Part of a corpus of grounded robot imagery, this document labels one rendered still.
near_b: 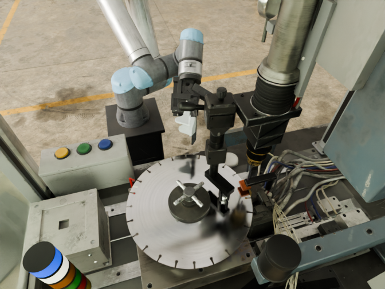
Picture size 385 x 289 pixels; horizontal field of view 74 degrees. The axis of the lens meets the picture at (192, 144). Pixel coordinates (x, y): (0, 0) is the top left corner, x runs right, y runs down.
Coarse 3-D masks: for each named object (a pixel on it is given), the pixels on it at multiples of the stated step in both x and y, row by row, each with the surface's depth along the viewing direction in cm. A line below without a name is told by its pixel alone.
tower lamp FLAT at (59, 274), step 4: (64, 256) 42; (64, 260) 42; (68, 260) 44; (64, 264) 41; (68, 264) 43; (60, 268) 40; (64, 268) 41; (68, 268) 43; (56, 272) 40; (60, 272) 41; (64, 272) 42; (52, 276) 40; (56, 276) 40; (60, 276) 41; (64, 276) 42; (44, 280) 40; (48, 280) 40; (52, 280) 40; (56, 280) 41; (60, 280) 42
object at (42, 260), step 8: (32, 248) 39; (40, 248) 39; (48, 248) 39; (56, 248) 40; (24, 256) 38; (32, 256) 38; (40, 256) 38; (48, 256) 38; (56, 256) 39; (24, 264) 37; (32, 264) 37; (40, 264) 37; (48, 264) 37; (56, 264) 39; (32, 272) 37; (40, 272) 37; (48, 272) 38
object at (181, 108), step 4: (180, 104) 53; (184, 104) 53; (188, 104) 53; (192, 104) 53; (196, 104) 54; (200, 104) 54; (180, 108) 53; (184, 108) 53; (188, 108) 53; (192, 108) 53; (196, 108) 54; (200, 108) 54
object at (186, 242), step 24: (168, 168) 75; (192, 168) 75; (144, 192) 70; (168, 192) 70; (216, 192) 70; (240, 192) 70; (144, 216) 65; (168, 216) 65; (216, 216) 65; (240, 216) 65; (144, 240) 61; (168, 240) 61; (192, 240) 61; (216, 240) 61; (240, 240) 61; (168, 264) 57; (192, 264) 57
